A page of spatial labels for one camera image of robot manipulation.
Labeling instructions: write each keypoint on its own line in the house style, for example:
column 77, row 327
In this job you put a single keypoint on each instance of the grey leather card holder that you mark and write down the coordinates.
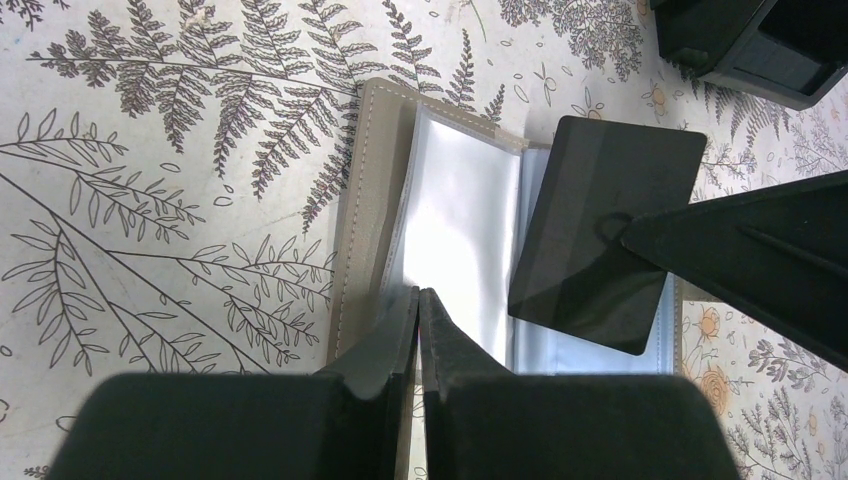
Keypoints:
column 441, row 199

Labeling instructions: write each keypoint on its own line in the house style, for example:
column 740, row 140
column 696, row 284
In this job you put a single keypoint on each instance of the floral patterned table mat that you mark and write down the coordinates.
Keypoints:
column 172, row 172

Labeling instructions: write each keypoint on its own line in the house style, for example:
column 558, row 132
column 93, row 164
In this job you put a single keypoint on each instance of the black card tray box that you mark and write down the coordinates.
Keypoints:
column 789, row 52

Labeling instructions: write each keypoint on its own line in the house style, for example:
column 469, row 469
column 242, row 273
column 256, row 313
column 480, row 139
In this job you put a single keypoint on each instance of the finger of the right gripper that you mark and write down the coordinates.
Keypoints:
column 777, row 254

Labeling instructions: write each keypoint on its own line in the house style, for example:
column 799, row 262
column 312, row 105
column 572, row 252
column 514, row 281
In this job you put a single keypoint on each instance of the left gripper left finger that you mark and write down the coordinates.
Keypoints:
column 348, row 420

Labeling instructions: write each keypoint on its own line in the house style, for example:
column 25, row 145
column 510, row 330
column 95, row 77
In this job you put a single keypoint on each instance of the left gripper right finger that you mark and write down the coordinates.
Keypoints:
column 484, row 422

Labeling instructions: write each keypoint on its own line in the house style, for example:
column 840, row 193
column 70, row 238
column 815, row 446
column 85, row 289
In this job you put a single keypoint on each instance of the black credit card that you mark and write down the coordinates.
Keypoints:
column 574, row 274

